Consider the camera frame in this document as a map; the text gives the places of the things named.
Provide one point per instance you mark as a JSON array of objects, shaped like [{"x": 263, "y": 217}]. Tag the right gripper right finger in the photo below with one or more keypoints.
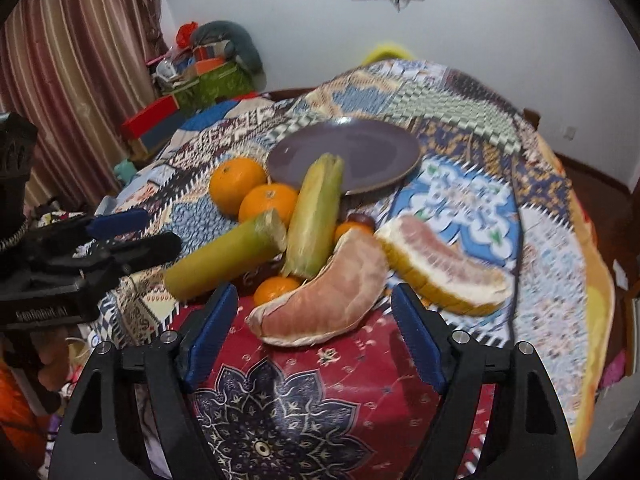
[{"x": 420, "y": 329}]

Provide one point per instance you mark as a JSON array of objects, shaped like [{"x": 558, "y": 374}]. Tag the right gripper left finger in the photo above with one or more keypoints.
[{"x": 203, "y": 334}]

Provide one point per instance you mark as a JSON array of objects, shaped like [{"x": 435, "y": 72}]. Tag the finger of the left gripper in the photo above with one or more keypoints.
[
  {"x": 118, "y": 258},
  {"x": 79, "y": 230}
]

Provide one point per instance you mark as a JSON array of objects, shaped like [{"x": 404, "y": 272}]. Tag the sugarcane piece green yellow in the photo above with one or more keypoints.
[{"x": 244, "y": 248}]

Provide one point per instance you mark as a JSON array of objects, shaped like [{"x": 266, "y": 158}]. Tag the small tangerine front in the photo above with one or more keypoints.
[{"x": 274, "y": 287}]

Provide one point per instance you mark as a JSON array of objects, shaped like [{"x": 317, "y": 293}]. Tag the small tangerine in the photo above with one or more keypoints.
[
  {"x": 343, "y": 228},
  {"x": 274, "y": 287}
]

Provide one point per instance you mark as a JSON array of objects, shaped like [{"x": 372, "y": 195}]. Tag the patchwork patterned bedspread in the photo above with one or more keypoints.
[{"x": 487, "y": 184}]

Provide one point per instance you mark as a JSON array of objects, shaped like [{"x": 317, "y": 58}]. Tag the red box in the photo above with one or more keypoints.
[{"x": 136, "y": 126}]

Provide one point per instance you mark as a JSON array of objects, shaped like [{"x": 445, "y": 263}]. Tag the large orange far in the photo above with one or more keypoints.
[{"x": 232, "y": 180}]

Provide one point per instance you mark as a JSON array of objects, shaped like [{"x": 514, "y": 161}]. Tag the large orange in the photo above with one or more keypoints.
[
  {"x": 280, "y": 197},
  {"x": 232, "y": 180}
]

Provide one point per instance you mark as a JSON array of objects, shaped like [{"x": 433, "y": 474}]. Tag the small tangerine back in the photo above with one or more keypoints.
[{"x": 343, "y": 228}]

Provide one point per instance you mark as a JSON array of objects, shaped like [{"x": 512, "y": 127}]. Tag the large orange near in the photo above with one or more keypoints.
[{"x": 280, "y": 197}]

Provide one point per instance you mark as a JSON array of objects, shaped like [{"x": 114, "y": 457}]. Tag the striped brown curtain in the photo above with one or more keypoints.
[{"x": 76, "y": 70}]

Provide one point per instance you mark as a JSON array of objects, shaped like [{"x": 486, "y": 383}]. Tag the purple ceramic plate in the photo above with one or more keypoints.
[{"x": 376, "y": 154}]

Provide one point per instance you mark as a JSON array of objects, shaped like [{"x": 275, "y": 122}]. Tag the green cardboard box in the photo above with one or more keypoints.
[{"x": 220, "y": 84}]

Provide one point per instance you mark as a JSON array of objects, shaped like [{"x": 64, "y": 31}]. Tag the grey neck pillow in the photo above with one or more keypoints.
[{"x": 237, "y": 44}]

